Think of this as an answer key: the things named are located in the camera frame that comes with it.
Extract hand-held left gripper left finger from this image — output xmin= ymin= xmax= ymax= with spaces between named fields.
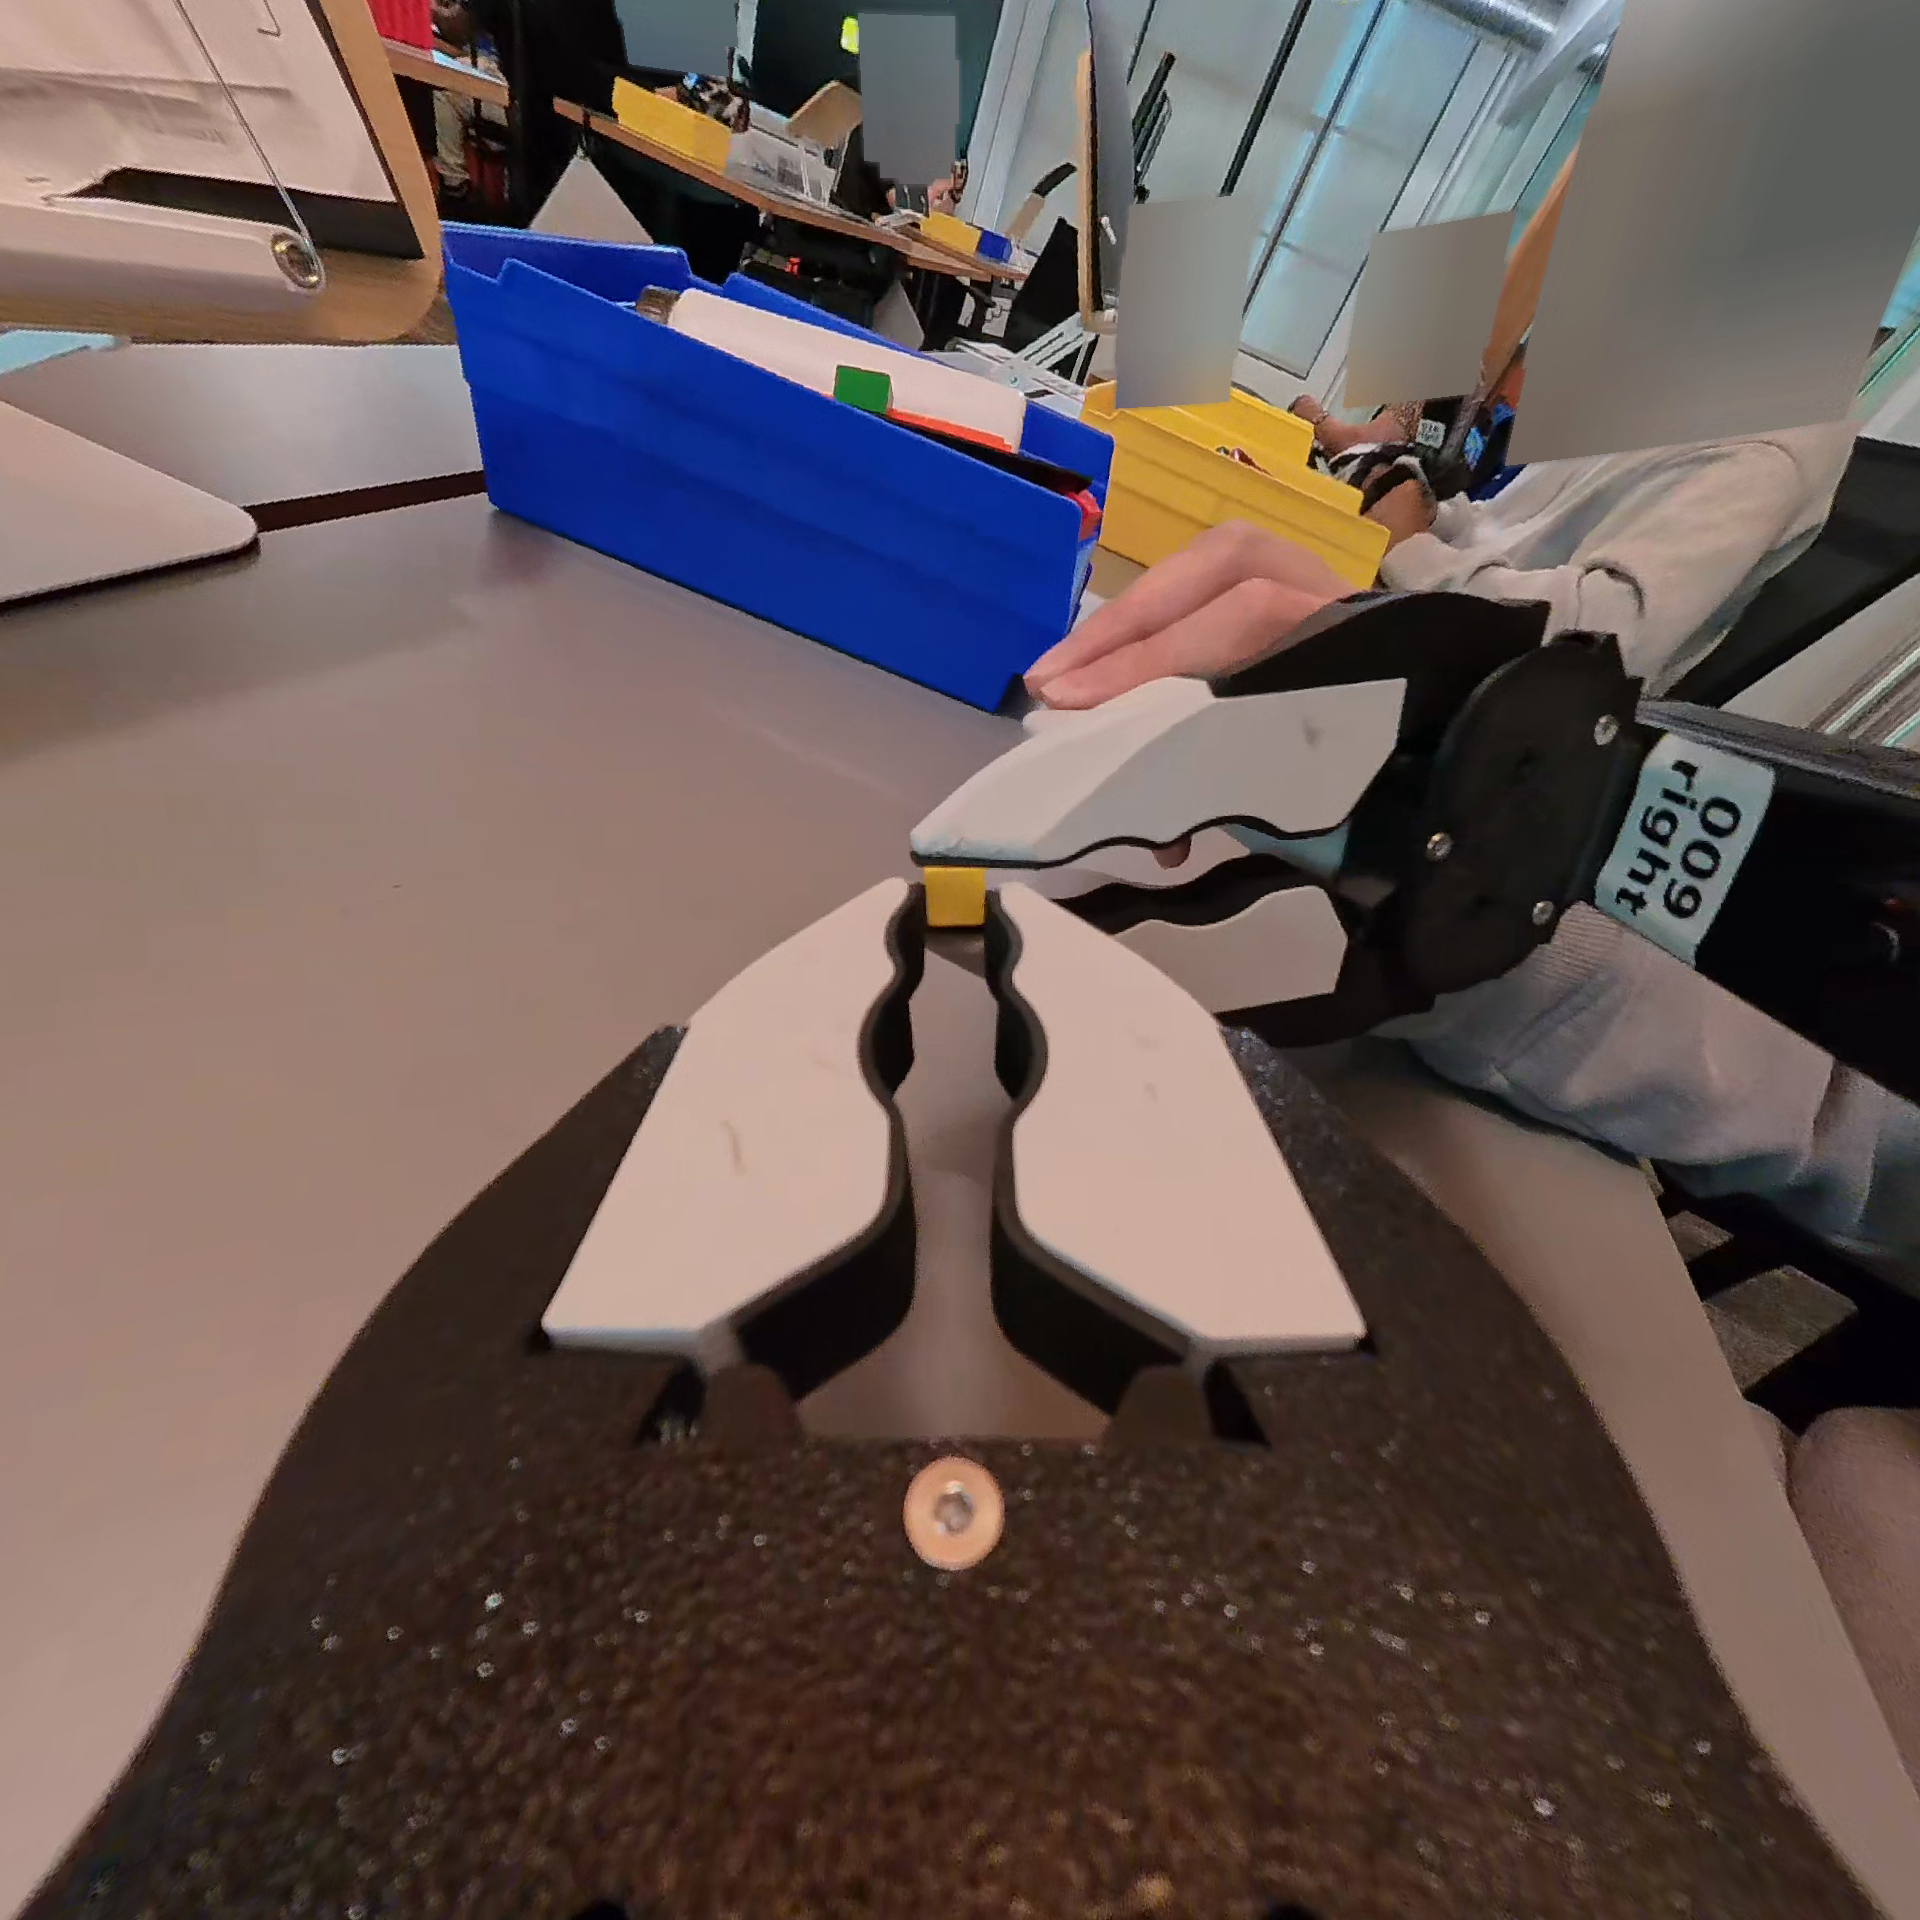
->
xmin=538 ymin=877 xmax=922 ymax=1355

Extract background wooden desk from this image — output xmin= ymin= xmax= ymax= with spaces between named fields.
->
xmin=555 ymin=96 xmax=1038 ymax=280

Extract wire page clip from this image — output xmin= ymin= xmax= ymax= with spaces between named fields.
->
xmin=171 ymin=0 xmax=327 ymax=289

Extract wooden document stand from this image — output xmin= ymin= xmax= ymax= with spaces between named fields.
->
xmin=0 ymin=0 xmax=442 ymax=605

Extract white tube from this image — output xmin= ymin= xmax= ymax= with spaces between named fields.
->
xmin=638 ymin=285 xmax=1030 ymax=453

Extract person's right hand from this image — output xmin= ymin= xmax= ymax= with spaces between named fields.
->
xmin=1024 ymin=521 xmax=1375 ymax=710

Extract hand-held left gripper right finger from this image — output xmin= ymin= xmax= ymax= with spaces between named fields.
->
xmin=978 ymin=882 xmax=1371 ymax=1365

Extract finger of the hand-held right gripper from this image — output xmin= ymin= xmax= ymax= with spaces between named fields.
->
xmin=1045 ymin=873 xmax=1354 ymax=1017
xmin=909 ymin=673 xmax=1415 ymax=873

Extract wooden board stand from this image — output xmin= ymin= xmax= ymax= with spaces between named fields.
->
xmin=1071 ymin=0 xmax=1144 ymax=338

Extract blue plastic bin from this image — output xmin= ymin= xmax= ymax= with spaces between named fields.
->
xmin=438 ymin=221 xmax=1115 ymax=712

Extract person's leg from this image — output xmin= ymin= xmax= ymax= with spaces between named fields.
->
xmin=1776 ymin=1401 xmax=1920 ymax=1689

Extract printed instruction sheets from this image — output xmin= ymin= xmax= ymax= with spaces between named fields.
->
xmin=0 ymin=0 xmax=404 ymax=203

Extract large yellow plastic bin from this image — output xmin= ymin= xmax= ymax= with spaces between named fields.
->
xmin=1079 ymin=375 xmax=1392 ymax=590

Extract grey desk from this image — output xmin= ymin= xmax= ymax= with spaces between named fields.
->
xmin=0 ymin=335 xmax=1920 ymax=1920

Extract person's right forearm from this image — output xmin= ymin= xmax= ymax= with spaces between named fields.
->
xmin=1411 ymin=896 xmax=1920 ymax=1264

